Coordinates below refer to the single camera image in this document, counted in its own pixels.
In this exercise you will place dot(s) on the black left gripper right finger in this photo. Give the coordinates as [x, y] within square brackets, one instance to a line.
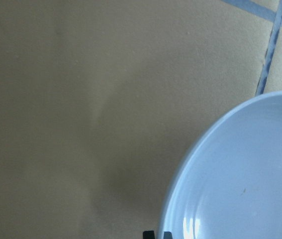
[167, 235]

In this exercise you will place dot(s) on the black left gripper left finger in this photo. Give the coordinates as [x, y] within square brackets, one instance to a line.
[148, 235]

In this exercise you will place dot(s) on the light blue round plate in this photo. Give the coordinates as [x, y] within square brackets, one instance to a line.
[229, 185]

